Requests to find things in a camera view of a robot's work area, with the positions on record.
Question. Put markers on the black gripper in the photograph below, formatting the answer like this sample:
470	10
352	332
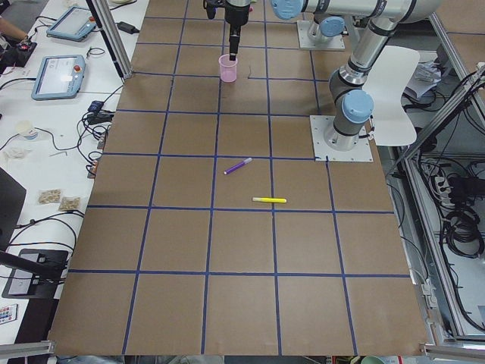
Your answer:
236	15

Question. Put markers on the purple marker pen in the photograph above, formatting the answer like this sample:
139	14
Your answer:
237	166

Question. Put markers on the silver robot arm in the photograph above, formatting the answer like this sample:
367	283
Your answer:
354	106
329	26

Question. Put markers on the pink plastic cup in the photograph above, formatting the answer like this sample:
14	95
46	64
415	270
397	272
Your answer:
227	68

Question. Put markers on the white paper cup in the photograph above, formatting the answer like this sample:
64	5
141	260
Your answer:
26	130

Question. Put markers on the black power adapter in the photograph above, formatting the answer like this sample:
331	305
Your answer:
127	28

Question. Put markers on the far blue teach pendant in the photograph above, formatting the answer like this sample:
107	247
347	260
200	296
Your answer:
75	24

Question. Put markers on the blue teach pendant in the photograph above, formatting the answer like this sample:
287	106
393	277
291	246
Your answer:
59	77
75	24

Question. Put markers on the yellow highlighter pen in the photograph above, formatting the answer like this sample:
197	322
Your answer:
269	199

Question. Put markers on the white plastic chair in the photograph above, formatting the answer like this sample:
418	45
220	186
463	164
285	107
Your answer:
386	83

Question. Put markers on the near blue teach pendant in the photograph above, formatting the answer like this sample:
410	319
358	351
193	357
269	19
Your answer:
59	77

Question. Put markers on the black laptop stand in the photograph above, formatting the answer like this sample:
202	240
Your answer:
35	273

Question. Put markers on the aluminium frame post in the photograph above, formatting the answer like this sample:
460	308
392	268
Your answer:
109	31

